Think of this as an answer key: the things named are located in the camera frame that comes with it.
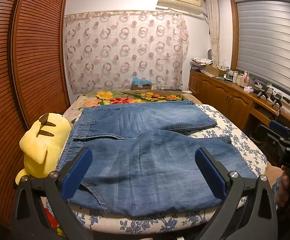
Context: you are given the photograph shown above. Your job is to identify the brown louvered wardrobe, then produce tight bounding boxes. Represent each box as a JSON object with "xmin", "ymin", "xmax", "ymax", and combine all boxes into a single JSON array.
[{"xmin": 0, "ymin": 0, "xmax": 71, "ymax": 230}]

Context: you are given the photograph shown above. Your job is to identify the blue crumpled cloth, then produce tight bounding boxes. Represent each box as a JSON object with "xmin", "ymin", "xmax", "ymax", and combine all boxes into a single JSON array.
[{"xmin": 132, "ymin": 76, "xmax": 152, "ymax": 85}]

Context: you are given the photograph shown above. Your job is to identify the circle patterned curtain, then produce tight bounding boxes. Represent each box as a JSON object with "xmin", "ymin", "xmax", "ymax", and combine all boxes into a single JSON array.
[{"xmin": 64, "ymin": 10, "xmax": 189, "ymax": 95}]

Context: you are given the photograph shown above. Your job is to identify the beige tied curtain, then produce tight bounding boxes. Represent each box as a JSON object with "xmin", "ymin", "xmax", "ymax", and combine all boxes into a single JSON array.
[{"xmin": 205, "ymin": 0, "xmax": 222, "ymax": 65}]

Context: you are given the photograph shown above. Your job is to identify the colourful flower blanket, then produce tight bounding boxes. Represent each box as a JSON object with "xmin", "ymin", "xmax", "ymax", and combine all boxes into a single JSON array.
[{"xmin": 70, "ymin": 90, "xmax": 203, "ymax": 120}]

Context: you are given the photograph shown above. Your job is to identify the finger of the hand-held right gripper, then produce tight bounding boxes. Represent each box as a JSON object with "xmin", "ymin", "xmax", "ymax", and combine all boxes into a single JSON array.
[
  {"xmin": 255, "ymin": 124, "xmax": 281, "ymax": 146},
  {"xmin": 270, "ymin": 120, "xmax": 290, "ymax": 148}
]

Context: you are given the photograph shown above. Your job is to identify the black handheld device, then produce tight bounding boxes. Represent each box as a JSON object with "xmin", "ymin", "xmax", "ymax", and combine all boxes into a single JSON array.
[
  {"xmin": 271, "ymin": 94, "xmax": 283, "ymax": 108},
  {"xmin": 257, "ymin": 86, "xmax": 269, "ymax": 98}
]

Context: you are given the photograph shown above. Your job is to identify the yellow plush toy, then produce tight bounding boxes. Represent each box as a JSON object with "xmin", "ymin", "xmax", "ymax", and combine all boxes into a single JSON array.
[{"xmin": 15, "ymin": 112, "xmax": 71, "ymax": 183}]

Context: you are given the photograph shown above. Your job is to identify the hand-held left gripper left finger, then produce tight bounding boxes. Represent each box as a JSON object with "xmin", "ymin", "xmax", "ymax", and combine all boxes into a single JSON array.
[{"xmin": 11, "ymin": 147, "xmax": 93, "ymax": 240}]

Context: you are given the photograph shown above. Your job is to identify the grey window blind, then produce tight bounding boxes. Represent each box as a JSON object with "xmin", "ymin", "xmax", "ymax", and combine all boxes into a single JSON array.
[{"xmin": 235, "ymin": 0, "xmax": 290, "ymax": 100}]

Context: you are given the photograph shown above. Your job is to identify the person's right hand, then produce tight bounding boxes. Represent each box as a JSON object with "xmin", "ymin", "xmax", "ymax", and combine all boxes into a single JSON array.
[{"xmin": 275, "ymin": 172, "xmax": 290, "ymax": 208}]

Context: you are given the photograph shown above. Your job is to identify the wooden sideboard cabinet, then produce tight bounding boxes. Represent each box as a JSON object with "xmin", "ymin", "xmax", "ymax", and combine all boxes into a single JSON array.
[{"xmin": 189, "ymin": 69, "xmax": 290, "ymax": 140}]

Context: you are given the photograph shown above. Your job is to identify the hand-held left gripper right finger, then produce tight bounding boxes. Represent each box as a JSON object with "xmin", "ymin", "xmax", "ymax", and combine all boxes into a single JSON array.
[{"xmin": 195, "ymin": 147, "xmax": 278, "ymax": 240}]

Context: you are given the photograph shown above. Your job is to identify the open cardboard box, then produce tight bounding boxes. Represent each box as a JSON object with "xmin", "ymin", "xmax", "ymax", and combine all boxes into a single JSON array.
[{"xmin": 205, "ymin": 64, "xmax": 229, "ymax": 77}]

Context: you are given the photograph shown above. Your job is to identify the small cardboard box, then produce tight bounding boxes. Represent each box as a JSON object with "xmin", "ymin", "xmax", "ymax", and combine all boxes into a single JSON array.
[{"xmin": 131, "ymin": 82, "xmax": 152, "ymax": 90}]

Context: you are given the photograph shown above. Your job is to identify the stack of patterned papers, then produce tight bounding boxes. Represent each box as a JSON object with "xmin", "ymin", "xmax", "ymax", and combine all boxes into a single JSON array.
[{"xmin": 190, "ymin": 57, "xmax": 214, "ymax": 72}]

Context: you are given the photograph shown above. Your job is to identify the blue denim pants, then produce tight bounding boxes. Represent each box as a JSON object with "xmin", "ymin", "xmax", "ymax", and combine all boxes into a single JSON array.
[{"xmin": 55, "ymin": 100, "xmax": 258, "ymax": 218}]

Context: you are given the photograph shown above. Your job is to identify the white blue floral bed sheet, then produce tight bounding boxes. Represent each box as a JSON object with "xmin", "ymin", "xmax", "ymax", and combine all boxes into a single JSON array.
[{"xmin": 41, "ymin": 104, "xmax": 268, "ymax": 240}]

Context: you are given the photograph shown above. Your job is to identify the white air conditioner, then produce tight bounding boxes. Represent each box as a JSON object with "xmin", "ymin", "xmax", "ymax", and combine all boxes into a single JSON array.
[{"xmin": 156, "ymin": 0, "xmax": 203, "ymax": 14}]

